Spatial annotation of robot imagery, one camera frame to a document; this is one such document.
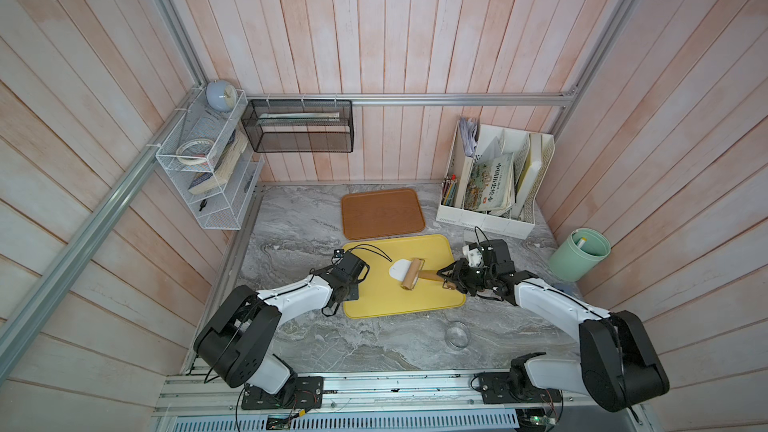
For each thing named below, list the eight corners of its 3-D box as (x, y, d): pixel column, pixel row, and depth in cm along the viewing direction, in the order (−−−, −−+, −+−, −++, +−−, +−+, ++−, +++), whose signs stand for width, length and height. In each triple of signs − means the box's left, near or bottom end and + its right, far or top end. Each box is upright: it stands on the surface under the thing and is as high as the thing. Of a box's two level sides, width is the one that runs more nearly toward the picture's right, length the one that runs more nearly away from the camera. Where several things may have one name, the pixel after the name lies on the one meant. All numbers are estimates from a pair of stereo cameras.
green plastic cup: (554, 281, 95) (578, 257, 83) (542, 253, 101) (564, 228, 90) (589, 281, 95) (619, 257, 83) (576, 253, 101) (601, 228, 90)
